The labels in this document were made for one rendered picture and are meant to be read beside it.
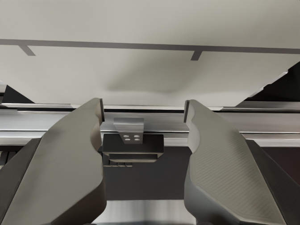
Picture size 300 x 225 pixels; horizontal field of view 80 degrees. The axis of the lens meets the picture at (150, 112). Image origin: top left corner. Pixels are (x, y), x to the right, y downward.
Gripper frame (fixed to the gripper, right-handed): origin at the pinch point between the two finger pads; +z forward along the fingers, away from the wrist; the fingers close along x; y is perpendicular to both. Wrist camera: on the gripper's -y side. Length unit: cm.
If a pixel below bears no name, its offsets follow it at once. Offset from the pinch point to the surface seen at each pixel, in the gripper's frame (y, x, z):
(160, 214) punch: 9.5, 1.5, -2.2
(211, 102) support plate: 1.5, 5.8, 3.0
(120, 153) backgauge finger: 19.3, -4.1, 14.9
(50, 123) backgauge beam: 18.5, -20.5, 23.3
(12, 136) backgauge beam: 20.6, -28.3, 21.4
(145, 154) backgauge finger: 20.0, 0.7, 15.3
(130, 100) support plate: 1.4, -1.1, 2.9
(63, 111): 4.1, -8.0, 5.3
